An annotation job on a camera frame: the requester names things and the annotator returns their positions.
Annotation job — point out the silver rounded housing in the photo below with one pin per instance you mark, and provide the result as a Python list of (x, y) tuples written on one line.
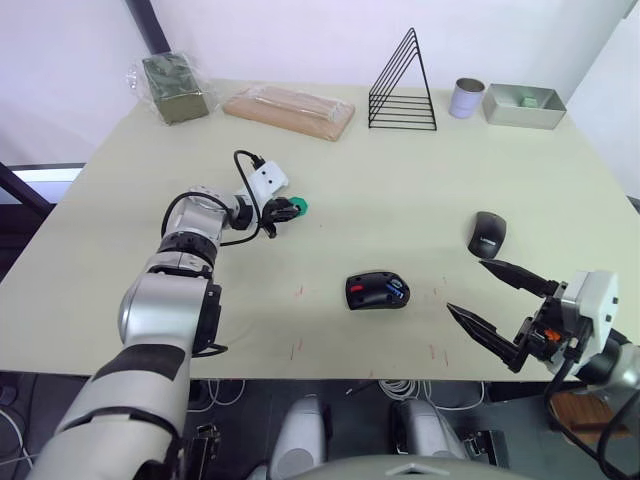
[(425, 430), (300, 435)]

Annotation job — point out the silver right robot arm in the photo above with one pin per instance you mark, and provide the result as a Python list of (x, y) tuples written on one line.
[(617, 365)]

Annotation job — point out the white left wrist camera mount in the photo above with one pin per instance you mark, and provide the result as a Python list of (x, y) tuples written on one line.
[(267, 177)]

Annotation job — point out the brown wooden board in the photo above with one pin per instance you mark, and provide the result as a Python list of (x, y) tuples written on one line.
[(585, 415)]

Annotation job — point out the dark side table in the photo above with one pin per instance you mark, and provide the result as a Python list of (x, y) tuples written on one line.
[(35, 180)]

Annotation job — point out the grey robot torso surface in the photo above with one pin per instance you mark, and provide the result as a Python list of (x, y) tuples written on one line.
[(400, 470)]

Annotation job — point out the black mouse base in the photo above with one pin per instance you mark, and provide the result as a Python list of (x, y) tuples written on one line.
[(377, 292)]

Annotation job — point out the wooden tray in plastic wrap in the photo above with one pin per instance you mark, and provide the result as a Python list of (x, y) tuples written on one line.
[(290, 111)]

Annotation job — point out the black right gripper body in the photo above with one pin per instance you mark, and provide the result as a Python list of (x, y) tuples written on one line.
[(547, 330)]

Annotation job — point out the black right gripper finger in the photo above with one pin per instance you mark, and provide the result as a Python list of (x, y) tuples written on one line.
[(520, 276), (487, 334)]

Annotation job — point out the black mouse cover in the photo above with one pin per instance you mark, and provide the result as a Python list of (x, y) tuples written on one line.
[(486, 234)]

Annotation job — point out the green block in plastic bag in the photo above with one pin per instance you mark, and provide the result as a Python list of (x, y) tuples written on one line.
[(175, 92)]

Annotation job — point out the small green item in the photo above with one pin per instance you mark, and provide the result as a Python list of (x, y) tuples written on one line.
[(529, 102)]

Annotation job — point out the grey metal box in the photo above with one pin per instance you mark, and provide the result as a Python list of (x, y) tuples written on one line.
[(520, 112)]

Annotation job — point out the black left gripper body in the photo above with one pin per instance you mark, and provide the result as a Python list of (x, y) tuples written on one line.
[(269, 211)]

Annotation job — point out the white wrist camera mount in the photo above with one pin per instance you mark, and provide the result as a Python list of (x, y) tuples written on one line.
[(267, 177), (592, 310)]

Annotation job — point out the green battery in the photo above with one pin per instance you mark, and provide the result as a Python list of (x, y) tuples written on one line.
[(302, 204)]

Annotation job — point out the white metal cup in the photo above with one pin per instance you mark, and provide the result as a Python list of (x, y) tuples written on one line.
[(466, 99)]

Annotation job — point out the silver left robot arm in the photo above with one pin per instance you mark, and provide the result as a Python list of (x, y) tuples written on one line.
[(150, 320)]

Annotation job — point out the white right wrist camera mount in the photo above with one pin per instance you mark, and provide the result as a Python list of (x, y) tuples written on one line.
[(592, 310)]

